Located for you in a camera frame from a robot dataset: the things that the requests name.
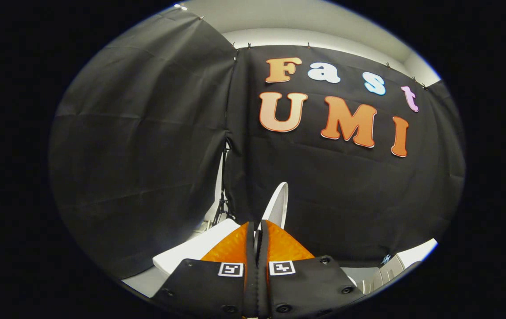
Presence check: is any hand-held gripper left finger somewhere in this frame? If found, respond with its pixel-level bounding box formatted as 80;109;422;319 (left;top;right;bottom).
153;222;259;319

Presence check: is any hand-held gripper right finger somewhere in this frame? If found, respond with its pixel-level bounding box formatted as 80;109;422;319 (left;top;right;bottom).
257;219;364;317

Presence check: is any white toilet lid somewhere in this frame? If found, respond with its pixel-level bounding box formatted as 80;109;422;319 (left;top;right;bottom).
262;182;289;231

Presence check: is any white toilet body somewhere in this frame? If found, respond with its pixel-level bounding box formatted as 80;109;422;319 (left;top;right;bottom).
122;218;241;298

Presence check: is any white pipe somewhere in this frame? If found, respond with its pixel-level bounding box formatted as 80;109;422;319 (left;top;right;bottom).
204;151;228;231

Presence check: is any white drawer cabinet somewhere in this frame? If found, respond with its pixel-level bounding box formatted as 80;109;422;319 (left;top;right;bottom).
341;238;438;295

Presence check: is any black backdrop cloth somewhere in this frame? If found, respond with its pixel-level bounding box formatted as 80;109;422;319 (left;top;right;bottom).
49;7;466;280

